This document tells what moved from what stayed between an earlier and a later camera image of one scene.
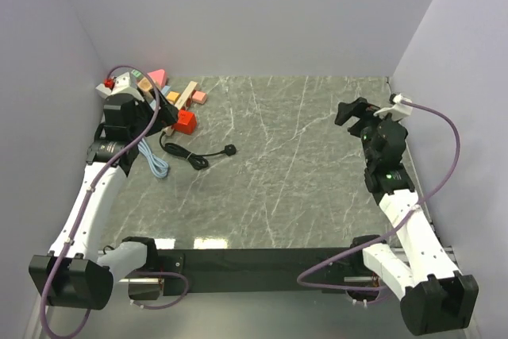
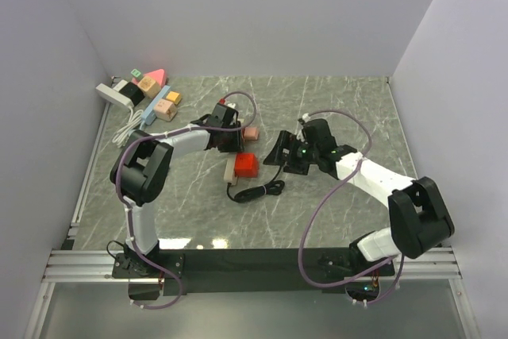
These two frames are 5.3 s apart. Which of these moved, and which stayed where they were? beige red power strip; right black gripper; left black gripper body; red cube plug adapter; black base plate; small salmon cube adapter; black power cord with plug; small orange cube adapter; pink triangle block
Moved: beige red power strip; left black gripper body; right black gripper; black power cord with plug; small salmon cube adapter; red cube plug adapter
Stayed: black base plate; pink triangle block; small orange cube adapter
